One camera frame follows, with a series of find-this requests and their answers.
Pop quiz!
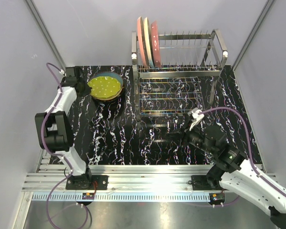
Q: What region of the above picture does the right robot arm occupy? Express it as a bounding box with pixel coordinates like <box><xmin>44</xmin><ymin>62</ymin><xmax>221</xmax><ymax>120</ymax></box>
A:
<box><xmin>168</xmin><ymin>125</ymin><xmax>286</xmax><ymax>229</ymax></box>

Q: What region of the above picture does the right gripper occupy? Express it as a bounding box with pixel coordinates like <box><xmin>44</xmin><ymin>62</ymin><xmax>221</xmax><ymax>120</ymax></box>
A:
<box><xmin>166</xmin><ymin>119</ymin><xmax>216</xmax><ymax>156</ymax></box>

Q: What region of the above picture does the tan yellow plate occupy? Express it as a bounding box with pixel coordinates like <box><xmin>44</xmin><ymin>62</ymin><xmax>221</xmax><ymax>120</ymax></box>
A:
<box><xmin>91</xmin><ymin>84</ymin><xmax>124</xmax><ymax>101</ymax></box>

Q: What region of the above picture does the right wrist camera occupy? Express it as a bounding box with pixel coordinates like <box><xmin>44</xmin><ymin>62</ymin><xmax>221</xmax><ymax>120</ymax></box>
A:
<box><xmin>187</xmin><ymin>108</ymin><xmax>204</xmax><ymax>131</ymax></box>

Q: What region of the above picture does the aluminium mounting rail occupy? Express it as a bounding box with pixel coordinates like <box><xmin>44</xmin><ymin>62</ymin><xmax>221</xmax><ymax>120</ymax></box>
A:
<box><xmin>22</xmin><ymin>164</ymin><xmax>211</xmax><ymax>193</ymax></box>

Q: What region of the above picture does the cream and pink plate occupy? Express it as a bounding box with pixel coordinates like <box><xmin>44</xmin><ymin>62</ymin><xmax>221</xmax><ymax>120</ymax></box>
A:
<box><xmin>137</xmin><ymin>16</ymin><xmax>148</xmax><ymax>69</ymax></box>

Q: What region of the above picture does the steel dish rack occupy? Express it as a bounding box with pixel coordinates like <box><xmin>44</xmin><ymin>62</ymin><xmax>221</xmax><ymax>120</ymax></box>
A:
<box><xmin>132</xmin><ymin>29</ymin><xmax>228</xmax><ymax>129</ymax></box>

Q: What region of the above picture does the aluminium frame post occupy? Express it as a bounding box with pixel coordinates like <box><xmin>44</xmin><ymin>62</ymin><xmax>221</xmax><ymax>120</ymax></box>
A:
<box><xmin>24</xmin><ymin>0</ymin><xmax>66</xmax><ymax>76</ymax></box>
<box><xmin>232</xmin><ymin>0</ymin><xmax>276</xmax><ymax>72</ymax></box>

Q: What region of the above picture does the black marble mat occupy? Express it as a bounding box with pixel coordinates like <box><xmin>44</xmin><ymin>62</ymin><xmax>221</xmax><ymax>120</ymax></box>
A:
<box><xmin>68</xmin><ymin>65</ymin><xmax>262</xmax><ymax>165</ymax></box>

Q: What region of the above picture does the green dotted scalloped plate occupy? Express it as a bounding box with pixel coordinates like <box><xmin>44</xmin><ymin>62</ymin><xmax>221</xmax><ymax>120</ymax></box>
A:
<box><xmin>88</xmin><ymin>75</ymin><xmax>123</xmax><ymax>101</ymax></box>

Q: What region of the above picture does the slotted cable duct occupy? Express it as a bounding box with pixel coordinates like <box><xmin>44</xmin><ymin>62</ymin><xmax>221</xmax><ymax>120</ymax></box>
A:
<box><xmin>32</xmin><ymin>192</ymin><xmax>210</xmax><ymax>202</ymax></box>

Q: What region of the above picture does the left aluminium frame post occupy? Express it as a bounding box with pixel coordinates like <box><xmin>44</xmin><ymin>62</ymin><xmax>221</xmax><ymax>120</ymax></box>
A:
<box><xmin>24</xmin><ymin>0</ymin><xmax>66</xmax><ymax>76</ymax></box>

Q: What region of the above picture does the black striped bottom plate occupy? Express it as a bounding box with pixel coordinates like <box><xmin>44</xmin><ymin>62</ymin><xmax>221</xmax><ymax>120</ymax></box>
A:
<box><xmin>92</xmin><ymin>83</ymin><xmax>125</xmax><ymax>107</ymax></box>

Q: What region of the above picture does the right aluminium frame post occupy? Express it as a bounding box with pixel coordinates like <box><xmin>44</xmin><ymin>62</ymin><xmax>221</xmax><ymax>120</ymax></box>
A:
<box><xmin>232</xmin><ymin>0</ymin><xmax>276</xmax><ymax>72</ymax></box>

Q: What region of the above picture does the pink dotted scalloped plate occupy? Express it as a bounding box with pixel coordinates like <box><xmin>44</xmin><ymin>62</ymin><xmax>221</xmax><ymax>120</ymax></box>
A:
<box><xmin>151</xmin><ymin>21</ymin><xmax>161</xmax><ymax>68</ymax></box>

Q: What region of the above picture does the teal plate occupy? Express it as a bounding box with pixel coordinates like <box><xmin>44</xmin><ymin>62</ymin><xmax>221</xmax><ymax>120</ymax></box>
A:
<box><xmin>91</xmin><ymin>72</ymin><xmax>123</xmax><ymax>84</ymax></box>

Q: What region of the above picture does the cream and blue plate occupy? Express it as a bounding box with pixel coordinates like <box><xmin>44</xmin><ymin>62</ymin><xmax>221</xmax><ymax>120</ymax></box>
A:
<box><xmin>143</xmin><ymin>17</ymin><xmax>154</xmax><ymax>68</ymax></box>

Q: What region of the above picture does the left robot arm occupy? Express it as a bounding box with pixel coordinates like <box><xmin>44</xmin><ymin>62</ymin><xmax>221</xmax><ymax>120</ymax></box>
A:
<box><xmin>35</xmin><ymin>63</ymin><xmax>93</xmax><ymax>190</ymax></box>

